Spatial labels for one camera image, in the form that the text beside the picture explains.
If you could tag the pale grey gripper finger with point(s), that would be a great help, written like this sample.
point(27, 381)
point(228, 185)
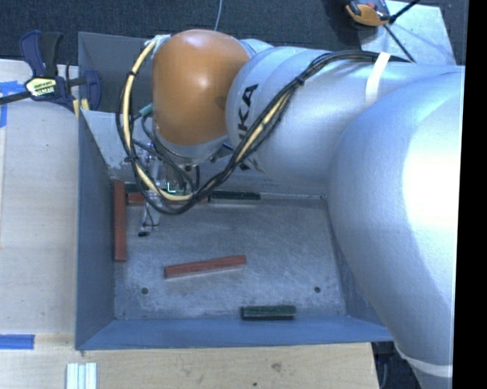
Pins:
point(155, 216)
point(145, 221)

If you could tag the red-brown flat block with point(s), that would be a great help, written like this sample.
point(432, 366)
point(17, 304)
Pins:
point(205, 267)
point(120, 224)

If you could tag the dark green flat block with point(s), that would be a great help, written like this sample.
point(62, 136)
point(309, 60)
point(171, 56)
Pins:
point(268, 312)
point(234, 196)

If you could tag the pale wood board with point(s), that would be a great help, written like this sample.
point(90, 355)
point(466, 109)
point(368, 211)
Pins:
point(37, 221)

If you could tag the grey metal bin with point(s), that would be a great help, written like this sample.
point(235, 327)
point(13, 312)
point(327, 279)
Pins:
point(265, 247)

